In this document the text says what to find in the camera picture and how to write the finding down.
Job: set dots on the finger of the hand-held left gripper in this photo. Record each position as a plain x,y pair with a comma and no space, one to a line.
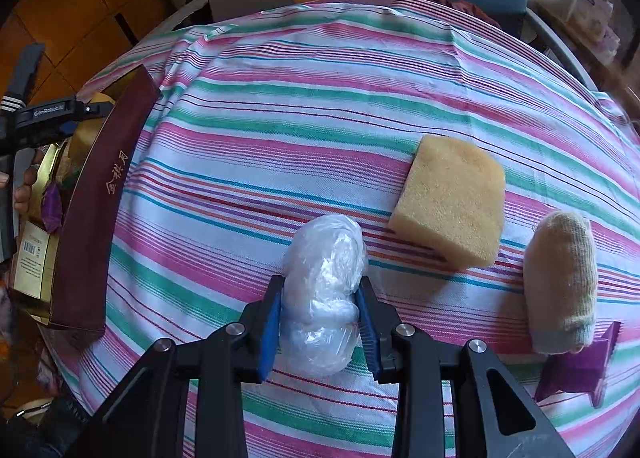
27,70
55,114

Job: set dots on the person's left hand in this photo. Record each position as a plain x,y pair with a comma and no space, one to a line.
26,188

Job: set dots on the striped bedsheet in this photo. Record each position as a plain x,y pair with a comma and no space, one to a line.
320,128

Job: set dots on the white plastic bag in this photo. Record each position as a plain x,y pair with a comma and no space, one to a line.
322,293

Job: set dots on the purple snack packet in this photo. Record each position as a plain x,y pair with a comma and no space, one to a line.
51,210
580,370

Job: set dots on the rolled cream sock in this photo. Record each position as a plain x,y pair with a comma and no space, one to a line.
562,283

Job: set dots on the white printed carton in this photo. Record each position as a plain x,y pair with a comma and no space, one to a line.
592,0

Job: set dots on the yellow sponge block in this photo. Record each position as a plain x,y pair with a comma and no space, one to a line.
450,203

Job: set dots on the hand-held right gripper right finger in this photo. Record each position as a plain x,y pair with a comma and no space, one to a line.
369,333

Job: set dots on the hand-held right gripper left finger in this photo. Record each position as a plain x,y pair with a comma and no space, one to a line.
270,333

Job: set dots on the dark red gift box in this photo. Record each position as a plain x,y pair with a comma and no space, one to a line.
95,208

